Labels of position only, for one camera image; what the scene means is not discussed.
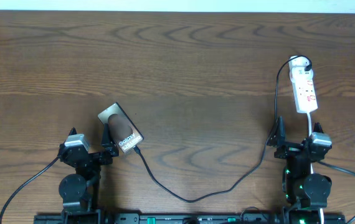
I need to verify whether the white power strip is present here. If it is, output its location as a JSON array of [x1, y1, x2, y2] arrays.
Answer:
[[289, 67, 318, 114]]

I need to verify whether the black USB charging cable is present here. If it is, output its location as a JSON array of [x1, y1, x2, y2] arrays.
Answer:
[[133, 55, 313, 203]]

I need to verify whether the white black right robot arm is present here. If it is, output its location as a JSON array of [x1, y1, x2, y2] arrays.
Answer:
[[267, 116, 332, 223]]

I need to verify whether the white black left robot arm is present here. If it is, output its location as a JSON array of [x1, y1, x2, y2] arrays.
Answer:
[[57, 124, 119, 224]]

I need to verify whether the white USB charger plug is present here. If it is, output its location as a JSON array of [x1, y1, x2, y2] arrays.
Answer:
[[288, 55, 313, 72]]

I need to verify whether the white power strip cord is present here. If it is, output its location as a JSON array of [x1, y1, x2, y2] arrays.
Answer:
[[306, 112, 325, 224]]

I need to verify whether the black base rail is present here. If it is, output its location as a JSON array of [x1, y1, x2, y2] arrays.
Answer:
[[34, 212, 346, 224]]

